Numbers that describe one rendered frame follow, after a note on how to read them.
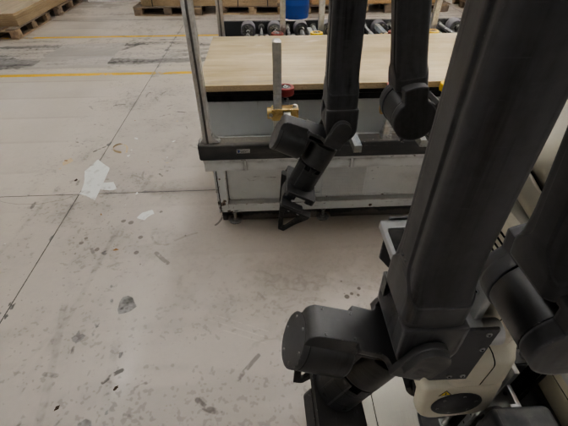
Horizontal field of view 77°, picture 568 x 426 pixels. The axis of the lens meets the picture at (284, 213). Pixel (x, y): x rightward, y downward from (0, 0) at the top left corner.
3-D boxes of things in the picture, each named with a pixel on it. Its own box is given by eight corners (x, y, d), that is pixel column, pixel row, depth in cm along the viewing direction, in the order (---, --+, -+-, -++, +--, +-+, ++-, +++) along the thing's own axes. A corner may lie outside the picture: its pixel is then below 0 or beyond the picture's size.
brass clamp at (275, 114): (298, 121, 157) (298, 110, 154) (267, 122, 156) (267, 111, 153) (297, 114, 162) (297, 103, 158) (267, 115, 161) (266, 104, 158)
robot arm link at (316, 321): (461, 359, 31) (426, 280, 38) (346, 335, 28) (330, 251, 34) (383, 413, 38) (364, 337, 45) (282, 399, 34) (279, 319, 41)
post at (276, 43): (281, 150, 168) (281, 40, 136) (274, 150, 168) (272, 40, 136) (281, 146, 170) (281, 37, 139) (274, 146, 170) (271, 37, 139)
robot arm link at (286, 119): (356, 128, 64) (346, 106, 70) (297, 102, 60) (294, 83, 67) (323, 179, 71) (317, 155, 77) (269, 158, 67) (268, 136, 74)
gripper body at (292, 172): (282, 197, 73) (299, 168, 69) (284, 171, 81) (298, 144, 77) (311, 209, 74) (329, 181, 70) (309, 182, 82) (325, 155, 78)
